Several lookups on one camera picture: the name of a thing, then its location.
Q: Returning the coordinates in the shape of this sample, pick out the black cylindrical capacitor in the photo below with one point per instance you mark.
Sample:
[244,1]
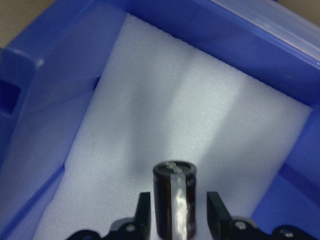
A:
[174,191]

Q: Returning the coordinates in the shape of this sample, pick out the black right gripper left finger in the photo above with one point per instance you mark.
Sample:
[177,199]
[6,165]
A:
[143,215]

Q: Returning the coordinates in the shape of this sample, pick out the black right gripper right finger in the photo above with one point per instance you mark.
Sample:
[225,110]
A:
[218,217]

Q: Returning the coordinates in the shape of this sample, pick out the white foam pad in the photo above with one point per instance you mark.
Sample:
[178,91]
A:
[160,99]

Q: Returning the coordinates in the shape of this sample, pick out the blue plastic bin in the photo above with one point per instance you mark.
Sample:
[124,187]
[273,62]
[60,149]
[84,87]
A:
[48,74]

